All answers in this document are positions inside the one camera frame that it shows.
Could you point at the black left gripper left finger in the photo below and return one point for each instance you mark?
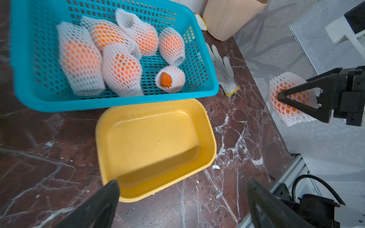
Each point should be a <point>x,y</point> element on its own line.
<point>97,212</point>

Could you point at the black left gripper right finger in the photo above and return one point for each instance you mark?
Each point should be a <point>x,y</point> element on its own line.
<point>266,209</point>

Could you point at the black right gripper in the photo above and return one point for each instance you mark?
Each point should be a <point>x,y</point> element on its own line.
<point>342,95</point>

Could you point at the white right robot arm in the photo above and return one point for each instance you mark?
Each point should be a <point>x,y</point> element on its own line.
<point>351,27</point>

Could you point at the yellow plastic tray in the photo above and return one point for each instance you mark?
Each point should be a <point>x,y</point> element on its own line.
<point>149,147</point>

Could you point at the grey knit work glove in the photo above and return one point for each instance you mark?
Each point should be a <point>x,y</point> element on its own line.
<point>224,71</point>

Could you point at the beige ribbed flower pot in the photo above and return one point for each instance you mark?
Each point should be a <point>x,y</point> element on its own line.
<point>224,18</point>

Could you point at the teal plastic basket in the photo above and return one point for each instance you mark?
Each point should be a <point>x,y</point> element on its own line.
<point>39,82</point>

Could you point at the netted orange front middle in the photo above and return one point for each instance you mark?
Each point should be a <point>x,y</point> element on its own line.
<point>121,71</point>

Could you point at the small netted orange front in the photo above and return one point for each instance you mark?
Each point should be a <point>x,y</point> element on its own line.
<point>170,79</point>

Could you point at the netted orange large left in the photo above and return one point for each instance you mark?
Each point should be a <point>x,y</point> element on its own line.
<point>80,60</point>

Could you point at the netted orange right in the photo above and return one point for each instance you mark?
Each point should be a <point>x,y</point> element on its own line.
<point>171,46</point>

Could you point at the netted orange back left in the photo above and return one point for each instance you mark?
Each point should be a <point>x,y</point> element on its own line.
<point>104,32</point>

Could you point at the netted orange back middle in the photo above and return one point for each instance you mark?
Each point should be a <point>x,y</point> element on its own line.
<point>143,33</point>

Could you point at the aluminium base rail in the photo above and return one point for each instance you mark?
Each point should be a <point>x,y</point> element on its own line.
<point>297,168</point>

